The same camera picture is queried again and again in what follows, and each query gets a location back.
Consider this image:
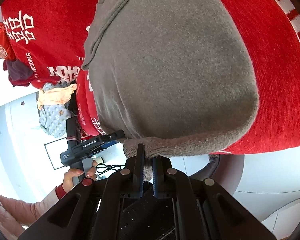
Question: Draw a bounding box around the dark purple garment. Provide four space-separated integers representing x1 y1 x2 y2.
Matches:
3 60 34 87

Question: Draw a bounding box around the red blanket with white characters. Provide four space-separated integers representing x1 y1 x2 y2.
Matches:
0 0 300 154

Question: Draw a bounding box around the grey knit sweater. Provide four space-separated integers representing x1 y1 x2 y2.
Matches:
82 0 259 180

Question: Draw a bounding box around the person's left hand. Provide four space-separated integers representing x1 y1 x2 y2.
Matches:
62 160 97 193

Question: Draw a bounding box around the black cable on floor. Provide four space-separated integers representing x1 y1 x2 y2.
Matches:
95 162 126 174

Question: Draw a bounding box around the pink left sleeve forearm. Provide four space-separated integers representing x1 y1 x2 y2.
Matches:
0 185 66 239

